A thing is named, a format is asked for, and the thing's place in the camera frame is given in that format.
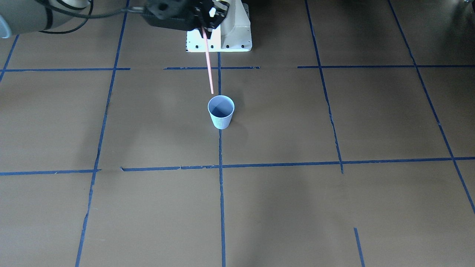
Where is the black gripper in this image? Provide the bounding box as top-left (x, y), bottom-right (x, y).
top-left (186, 0), bottom-right (229, 40)

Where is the blue ribbed cup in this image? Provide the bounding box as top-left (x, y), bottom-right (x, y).
top-left (207, 96), bottom-right (235, 130)

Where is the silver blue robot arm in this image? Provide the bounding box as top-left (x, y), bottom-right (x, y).
top-left (0, 0), bottom-right (230, 39)

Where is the white pedestal column base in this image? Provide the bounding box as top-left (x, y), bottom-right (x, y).
top-left (207, 0), bottom-right (253, 52)

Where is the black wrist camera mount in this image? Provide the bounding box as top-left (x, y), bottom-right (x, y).
top-left (141, 0), bottom-right (196, 32)

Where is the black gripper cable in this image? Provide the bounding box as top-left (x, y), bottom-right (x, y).
top-left (37, 0), bottom-right (145, 34)

